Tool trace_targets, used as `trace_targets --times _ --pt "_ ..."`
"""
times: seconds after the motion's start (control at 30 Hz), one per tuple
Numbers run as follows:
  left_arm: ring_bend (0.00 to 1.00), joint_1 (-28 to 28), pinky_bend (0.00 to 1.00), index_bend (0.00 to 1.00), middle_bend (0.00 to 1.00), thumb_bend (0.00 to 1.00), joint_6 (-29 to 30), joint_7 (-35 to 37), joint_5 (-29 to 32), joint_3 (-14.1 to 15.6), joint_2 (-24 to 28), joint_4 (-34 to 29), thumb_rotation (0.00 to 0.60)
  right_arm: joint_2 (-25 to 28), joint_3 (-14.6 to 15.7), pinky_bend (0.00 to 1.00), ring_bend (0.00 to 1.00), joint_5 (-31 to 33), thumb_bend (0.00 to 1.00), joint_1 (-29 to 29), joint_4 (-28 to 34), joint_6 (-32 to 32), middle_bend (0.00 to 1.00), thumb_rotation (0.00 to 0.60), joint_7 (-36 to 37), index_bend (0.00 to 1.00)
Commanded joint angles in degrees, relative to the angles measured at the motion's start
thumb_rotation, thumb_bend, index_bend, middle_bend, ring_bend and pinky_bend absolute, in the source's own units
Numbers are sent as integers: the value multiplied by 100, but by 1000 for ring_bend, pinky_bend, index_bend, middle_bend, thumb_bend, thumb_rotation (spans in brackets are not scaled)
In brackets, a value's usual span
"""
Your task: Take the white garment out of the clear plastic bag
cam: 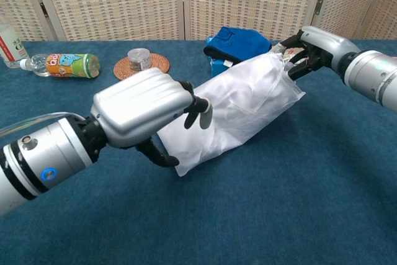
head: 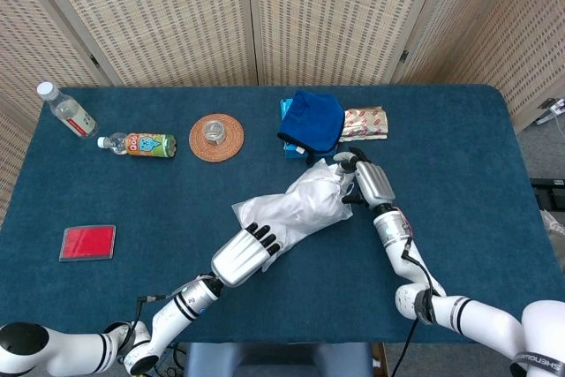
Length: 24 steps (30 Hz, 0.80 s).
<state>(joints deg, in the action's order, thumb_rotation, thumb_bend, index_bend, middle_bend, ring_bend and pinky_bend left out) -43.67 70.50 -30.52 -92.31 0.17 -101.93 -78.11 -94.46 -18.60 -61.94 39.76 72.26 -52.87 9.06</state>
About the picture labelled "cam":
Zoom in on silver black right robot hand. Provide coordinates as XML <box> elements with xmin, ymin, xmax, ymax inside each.
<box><xmin>272</xmin><ymin>25</ymin><xmax>362</xmax><ymax>79</ymax></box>

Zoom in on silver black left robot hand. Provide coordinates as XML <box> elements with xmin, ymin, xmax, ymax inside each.
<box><xmin>89</xmin><ymin>66</ymin><xmax>213</xmax><ymax>168</ymax></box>

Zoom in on translucent white plastic bag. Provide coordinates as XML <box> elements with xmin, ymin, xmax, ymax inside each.
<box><xmin>156</xmin><ymin>52</ymin><xmax>306</xmax><ymax>177</ymax></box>

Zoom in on white clothes with straps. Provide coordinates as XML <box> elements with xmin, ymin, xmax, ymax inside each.
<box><xmin>198</xmin><ymin>56</ymin><xmax>298</xmax><ymax>141</ymax></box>

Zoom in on beige packet red print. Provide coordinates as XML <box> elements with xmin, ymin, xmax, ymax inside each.
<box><xmin>269</xmin><ymin>44</ymin><xmax>306</xmax><ymax>63</ymax></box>

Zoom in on small clear round jar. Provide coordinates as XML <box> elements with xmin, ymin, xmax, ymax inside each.
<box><xmin>127</xmin><ymin>48</ymin><xmax>151</xmax><ymax>71</ymax></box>

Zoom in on round woven rattan coaster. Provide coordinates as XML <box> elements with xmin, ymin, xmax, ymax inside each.
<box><xmin>113</xmin><ymin>53</ymin><xmax>171</xmax><ymax>83</ymax></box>

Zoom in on orange cartoon label juice bottle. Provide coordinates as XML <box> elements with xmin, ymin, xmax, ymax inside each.
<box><xmin>20</xmin><ymin>53</ymin><xmax>102</xmax><ymax>79</ymax></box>

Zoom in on light blue tissue box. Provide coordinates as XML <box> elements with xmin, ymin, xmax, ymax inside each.
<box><xmin>206</xmin><ymin>37</ymin><xmax>239</xmax><ymax>78</ymax></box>

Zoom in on blue cloth black trim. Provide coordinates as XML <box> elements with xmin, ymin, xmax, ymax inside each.
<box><xmin>203</xmin><ymin>27</ymin><xmax>271</xmax><ymax>66</ymax></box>

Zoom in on clear bottle red label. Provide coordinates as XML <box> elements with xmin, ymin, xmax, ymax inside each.
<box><xmin>0</xmin><ymin>24</ymin><xmax>32</xmax><ymax>70</ymax></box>

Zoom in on blue felt table cover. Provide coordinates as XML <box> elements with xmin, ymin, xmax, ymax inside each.
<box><xmin>0</xmin><ymin>40</ymin><xmax>397</xmax><ymax>265</ymax></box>

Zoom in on grey left arm cable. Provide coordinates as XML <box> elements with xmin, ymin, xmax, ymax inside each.
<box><xmin>0</xmin><ymin>112</ymin><xmax>86</xmax><ymax>137</ymax></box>

